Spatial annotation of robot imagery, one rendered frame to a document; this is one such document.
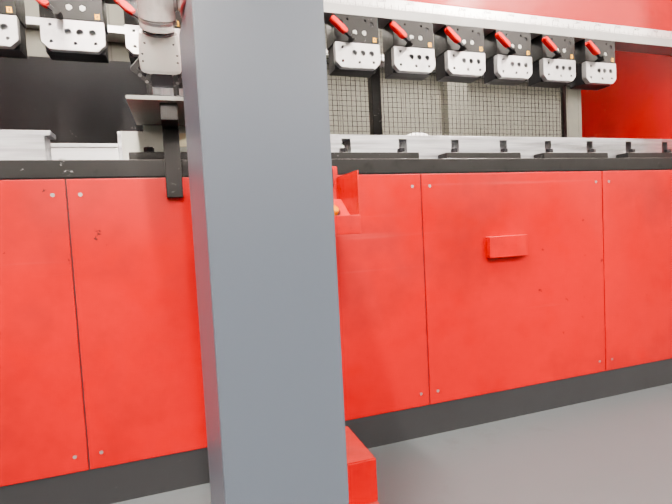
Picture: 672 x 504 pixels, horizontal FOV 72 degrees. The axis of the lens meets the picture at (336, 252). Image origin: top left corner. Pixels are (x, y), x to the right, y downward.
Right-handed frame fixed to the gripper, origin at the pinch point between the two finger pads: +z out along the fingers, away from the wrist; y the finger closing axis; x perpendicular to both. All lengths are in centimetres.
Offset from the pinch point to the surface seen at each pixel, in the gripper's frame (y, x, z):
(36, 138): 32.0, 3.2, 12.9
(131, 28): 7.0, -14.7, -10.6
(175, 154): -2.0, 18.0, 8.7
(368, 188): -56, 23, 17
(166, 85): -0.9, -8.5, 2.2
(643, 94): -216, -35, 8
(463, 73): -97, -11, -6
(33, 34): 102, -321, 100
